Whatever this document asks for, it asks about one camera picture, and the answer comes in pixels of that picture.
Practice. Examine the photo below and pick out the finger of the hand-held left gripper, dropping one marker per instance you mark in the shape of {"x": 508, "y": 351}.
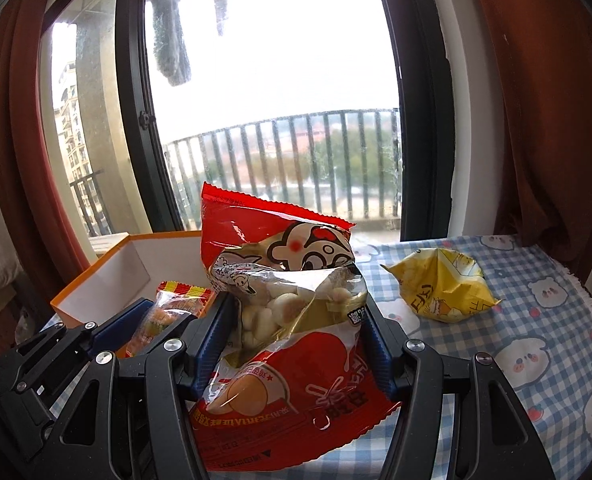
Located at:
{"x": 123, "y": 322}
{"x": 173, "y": 331}

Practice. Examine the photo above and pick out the yellow snack bag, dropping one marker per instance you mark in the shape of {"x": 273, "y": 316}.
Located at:
{"x": 440, "y": 285}

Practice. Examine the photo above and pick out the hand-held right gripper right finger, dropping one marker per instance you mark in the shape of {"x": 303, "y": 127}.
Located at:
{"x": 380, "y": 360}

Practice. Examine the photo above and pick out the wide grey hanging cloth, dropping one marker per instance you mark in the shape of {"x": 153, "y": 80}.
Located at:
{"x": 173, "y": 45}

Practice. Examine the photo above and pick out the red snack bag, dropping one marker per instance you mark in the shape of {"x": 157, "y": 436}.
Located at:
{"x": 296, "y": 360}

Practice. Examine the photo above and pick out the apartment building outside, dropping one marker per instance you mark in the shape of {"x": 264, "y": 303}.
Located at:
{"x": 68, "y": 125}

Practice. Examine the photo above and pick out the black window frame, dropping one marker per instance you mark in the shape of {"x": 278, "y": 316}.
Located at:
{"x": 136, "y": 160}

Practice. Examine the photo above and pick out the small gummy candy bag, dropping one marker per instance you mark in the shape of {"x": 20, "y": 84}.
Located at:
{"x": 181, "y": 297}

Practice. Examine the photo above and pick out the orange cardboard box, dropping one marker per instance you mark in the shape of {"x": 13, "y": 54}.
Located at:
{"x": 141, "y": 260}

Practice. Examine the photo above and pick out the balcony railing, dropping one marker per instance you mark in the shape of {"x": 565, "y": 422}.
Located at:
{"x": 296, "y": 116}

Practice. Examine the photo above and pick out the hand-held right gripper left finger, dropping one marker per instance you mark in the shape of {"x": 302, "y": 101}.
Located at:
{"x": 211, "y": 340}

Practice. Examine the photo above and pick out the brown curtain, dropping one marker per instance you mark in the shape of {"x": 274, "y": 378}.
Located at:
{"x": 550, "y": 135}
{"x": 21, "y": 135}

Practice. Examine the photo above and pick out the blue checked bear-print blanket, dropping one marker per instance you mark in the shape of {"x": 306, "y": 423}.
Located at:
{"x": 550, "y": 385}

